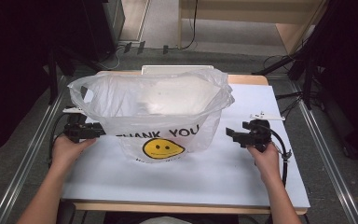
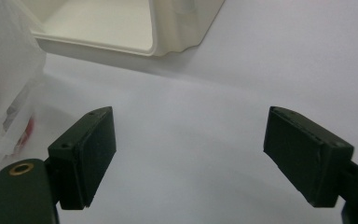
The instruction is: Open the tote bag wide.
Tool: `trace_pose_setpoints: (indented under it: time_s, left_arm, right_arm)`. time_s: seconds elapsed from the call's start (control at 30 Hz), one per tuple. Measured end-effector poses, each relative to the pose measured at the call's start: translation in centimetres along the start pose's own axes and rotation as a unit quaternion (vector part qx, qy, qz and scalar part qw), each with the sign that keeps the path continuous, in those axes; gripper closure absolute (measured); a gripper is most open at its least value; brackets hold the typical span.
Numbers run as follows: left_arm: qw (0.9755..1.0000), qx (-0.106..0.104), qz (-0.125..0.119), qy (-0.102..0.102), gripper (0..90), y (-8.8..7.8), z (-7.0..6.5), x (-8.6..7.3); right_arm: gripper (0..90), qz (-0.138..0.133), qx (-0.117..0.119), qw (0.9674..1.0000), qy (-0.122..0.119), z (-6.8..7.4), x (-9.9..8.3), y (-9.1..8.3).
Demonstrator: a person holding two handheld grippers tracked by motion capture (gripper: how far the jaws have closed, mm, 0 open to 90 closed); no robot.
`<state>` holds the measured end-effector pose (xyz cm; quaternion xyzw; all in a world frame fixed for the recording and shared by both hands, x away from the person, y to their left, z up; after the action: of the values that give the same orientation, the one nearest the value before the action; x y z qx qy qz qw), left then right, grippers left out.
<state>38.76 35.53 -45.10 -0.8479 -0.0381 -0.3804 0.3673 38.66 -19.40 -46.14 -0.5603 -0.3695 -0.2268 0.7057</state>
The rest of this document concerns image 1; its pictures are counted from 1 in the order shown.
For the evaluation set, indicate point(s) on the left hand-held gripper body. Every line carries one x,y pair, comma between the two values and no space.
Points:
76,129

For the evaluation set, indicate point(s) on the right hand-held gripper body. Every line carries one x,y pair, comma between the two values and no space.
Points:
258,133

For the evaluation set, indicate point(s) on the white smiley plastic bag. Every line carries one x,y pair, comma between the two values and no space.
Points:
167,93

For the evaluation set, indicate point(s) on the person's left hand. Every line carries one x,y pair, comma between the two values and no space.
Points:
70,151

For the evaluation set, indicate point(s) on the person's right hand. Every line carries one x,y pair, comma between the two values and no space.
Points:
265,163

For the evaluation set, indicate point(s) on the black metal stand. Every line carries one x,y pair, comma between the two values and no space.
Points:
53,77

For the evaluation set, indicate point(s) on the white table mat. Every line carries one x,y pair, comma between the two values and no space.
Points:
199,180

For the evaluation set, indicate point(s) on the black power plug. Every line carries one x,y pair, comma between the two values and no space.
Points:
127,47
165,49
141,47

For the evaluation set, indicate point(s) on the black tripod stand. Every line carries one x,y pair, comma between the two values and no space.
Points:
309,62

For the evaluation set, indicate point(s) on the dark curtain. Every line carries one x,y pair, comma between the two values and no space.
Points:
12,62
354,93

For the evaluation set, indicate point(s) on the wooden table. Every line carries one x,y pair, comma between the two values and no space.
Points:
167,209

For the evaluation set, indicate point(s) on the black cabinet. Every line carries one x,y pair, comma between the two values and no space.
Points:
105,25

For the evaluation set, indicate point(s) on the person's clothing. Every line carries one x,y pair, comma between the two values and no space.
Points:
167,220

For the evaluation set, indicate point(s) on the light wooden furniture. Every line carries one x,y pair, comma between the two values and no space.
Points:
245,15

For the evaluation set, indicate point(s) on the metal floor rail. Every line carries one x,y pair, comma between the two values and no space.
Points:
28,161
326,161

